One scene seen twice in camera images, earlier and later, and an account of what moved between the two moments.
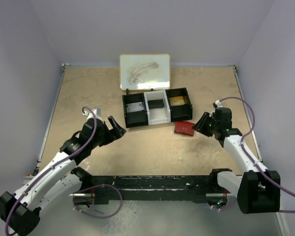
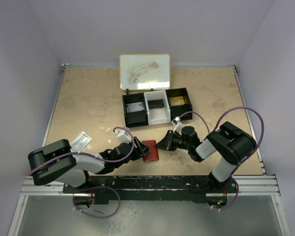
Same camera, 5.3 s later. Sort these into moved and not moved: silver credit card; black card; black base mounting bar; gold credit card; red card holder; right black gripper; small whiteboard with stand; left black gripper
Moved: left black gripper; right black gripper; red card holder
Not moved: silver credit card; black base mounting bar; black card; small whiteboard with stand; gold credit card
